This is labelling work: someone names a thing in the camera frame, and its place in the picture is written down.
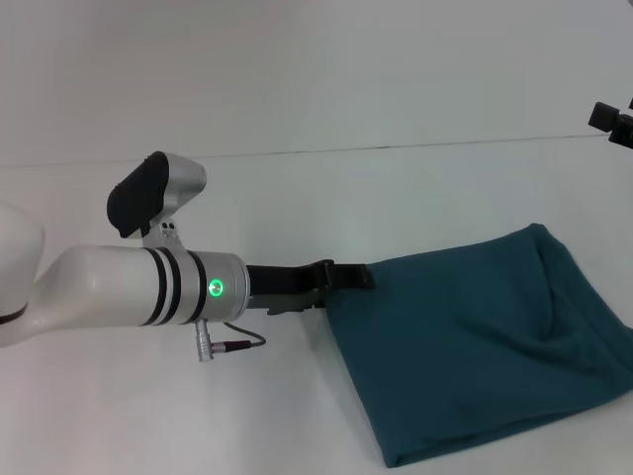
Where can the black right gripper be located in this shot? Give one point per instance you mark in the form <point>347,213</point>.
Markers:
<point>624,131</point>

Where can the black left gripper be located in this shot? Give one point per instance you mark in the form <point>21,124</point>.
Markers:
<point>287,287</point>

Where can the teal t-shirt with FREE print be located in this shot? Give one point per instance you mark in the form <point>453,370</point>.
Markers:
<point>470,346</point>

